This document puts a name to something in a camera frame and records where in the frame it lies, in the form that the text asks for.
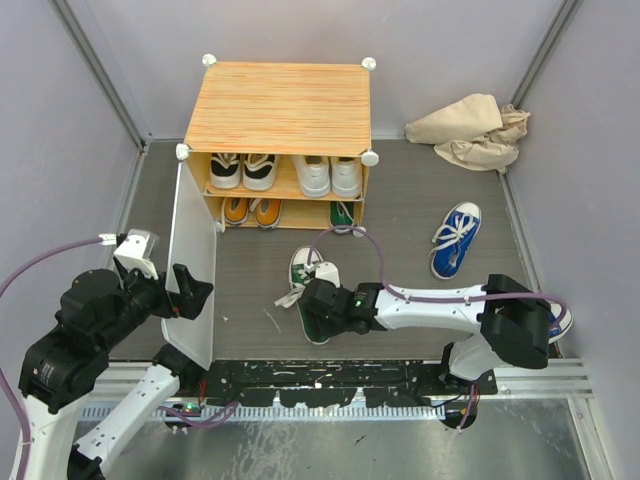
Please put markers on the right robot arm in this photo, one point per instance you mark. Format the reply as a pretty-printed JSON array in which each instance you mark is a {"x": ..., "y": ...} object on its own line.
[{"x": 505, "y": 323}]

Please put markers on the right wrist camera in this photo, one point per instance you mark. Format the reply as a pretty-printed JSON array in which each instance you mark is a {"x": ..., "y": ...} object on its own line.
[{"x": 326, "y": 271}]

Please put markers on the black white sneaker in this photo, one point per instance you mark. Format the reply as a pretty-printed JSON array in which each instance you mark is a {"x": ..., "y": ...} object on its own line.
[
  {"x": 259, "y": 171},
  {"x": 225, "y": 170}
]

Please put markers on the blue sneaker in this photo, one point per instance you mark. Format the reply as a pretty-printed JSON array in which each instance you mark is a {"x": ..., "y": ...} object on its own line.
[
  {"x": 453, "y": 238},
  {"x": 558, "y": 327}
]

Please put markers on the white cable tray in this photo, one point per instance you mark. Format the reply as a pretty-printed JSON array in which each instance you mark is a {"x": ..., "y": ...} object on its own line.
[{"x": 355, "y": 412}]

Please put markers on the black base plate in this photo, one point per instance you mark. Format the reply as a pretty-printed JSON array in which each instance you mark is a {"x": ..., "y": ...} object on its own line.
[{"x": 261, "y": 383}]

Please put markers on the beige cloth bag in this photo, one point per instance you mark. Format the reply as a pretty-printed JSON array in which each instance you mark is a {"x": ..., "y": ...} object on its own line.
[{"x": 474, "y": 133}]

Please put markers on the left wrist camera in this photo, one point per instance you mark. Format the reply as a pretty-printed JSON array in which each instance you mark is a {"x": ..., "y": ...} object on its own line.
[{"x": 134, "y": 253}]

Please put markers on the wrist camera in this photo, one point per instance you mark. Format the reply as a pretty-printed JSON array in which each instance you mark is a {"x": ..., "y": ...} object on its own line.
[
  {"x": 326, "y": 271},
  {"x": 134, "y": 253}
]

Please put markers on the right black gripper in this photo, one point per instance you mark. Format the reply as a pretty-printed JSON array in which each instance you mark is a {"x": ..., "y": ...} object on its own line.
[{"x": 331, "y": 329}]

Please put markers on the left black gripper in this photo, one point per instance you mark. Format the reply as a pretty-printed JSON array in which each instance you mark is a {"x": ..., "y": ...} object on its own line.
[{"x": 192, "y": 293}]

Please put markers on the orange sneaker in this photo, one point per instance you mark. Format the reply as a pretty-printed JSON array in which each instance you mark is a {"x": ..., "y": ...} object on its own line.
[
  {"x": 267, "y": 212},
  {"x": 233, "y": 212}
]

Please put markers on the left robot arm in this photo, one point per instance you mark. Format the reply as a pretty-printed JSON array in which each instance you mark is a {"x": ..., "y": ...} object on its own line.
[{"x": 60, "y": 370}]

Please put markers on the green sneaker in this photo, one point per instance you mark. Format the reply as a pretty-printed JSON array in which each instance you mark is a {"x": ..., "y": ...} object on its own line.
[
  {"x": 301, "y": 272},
  {"x": 342, "y": 217}
]

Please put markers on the wooden shoe cabinet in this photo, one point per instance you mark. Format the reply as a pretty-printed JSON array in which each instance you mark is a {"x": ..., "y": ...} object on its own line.
[{"x": 282, "y": 109}]

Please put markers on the white cabinet door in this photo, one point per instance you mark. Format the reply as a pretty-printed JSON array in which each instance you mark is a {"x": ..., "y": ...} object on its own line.
[{"x": 192, "y": 262}]

